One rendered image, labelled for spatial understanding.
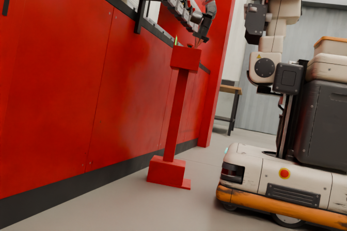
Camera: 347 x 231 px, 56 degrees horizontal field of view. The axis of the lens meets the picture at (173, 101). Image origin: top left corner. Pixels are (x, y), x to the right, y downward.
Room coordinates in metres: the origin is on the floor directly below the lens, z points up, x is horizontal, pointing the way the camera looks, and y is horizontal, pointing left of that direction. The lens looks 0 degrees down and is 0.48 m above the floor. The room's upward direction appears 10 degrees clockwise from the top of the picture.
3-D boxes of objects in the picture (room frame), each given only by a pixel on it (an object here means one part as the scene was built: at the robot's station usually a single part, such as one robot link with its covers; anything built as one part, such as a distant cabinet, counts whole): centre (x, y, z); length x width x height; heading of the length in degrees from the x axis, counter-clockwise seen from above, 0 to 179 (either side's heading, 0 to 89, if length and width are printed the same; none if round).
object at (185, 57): (1.90, -0.03, 0.75); 0.20 x 0.16 x 0.18; 177
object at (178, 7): (2.61, 0.12, 1.26); 0.15 x 0.09 x 0.17; 164
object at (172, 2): (2.41, 0.17, 1.26); 0.15 x 0.09 x 0.17; 164
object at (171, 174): (1.90, -0.06, 0.06); 0.25 x 0.20 x 0.12; 87
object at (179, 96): (1.90, -0.03, 0.39); 0.06 x 0.06 x 0.54; 87
